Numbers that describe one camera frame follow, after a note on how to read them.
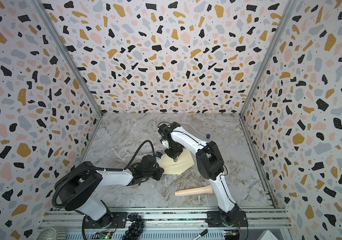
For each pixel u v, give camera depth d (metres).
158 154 0.82
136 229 0.68
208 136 1.06
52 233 0.69
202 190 0.85
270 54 0.88
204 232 0.70
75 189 0.44
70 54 0.87
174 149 0.80
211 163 0.56
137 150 0.69
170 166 0.92
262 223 0.75
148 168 0.72
